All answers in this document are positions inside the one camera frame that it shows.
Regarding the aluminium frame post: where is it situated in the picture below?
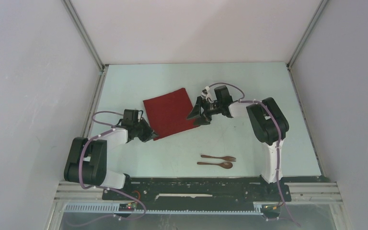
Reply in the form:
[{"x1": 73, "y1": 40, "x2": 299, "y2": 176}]
[
  {"x1": 60, "y1": 0, "x2": 105, "y2": 71},
  {"x1": 287, "y1": 0, "x2": 330, "y2": 71}
]

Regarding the brown wooden spoon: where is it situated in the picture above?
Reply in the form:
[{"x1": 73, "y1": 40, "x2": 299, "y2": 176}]
[{"x1": 197, "y1": 161, "x2": 233, "y2": 169}]

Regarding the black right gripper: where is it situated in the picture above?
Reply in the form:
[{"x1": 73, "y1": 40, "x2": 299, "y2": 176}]
[{"x1": 186, "y1": 95, "x2": 223, "y2": 126}]

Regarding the brown wooden fork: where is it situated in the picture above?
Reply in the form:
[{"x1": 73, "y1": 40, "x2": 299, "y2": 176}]
[{"x1": 200, "y1": 154, "x2": 236, "y2": 162}]

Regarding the left aluminium frame post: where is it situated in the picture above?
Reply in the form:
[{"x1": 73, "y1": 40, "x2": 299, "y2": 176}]
[{"x1": 60, "y1": 0, "x2": 105, "y2": 71}]

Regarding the right aluminium frame post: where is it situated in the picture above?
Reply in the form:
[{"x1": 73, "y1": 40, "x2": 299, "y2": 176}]
[{"x1": 287, "y1": 0, "x2": 330, "y2": 71}]

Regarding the red cloth napkin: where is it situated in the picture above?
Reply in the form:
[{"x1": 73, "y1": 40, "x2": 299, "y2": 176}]
[{"x1": 143, "y1": 88, "x2": 197, "y2": 141}]

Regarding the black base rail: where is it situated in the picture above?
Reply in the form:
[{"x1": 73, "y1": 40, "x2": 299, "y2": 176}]
[{"x1": 57, "y1": 176, "x2": 344, "y2": 217}]

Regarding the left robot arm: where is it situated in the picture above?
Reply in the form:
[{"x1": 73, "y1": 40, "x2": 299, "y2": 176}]
[{"x1": 63, "y1": 109, "x2": 158, "y2": 200}]

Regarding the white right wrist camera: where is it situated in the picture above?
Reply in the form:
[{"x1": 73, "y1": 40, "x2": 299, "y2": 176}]
[{"x1": 201, "y1": 86, "x2": 213, "y2": 102}]

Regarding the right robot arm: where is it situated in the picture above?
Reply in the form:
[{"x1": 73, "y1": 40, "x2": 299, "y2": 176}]
[{"x1": 187, "y1": 82, "x2": 289, "y2": 200}]

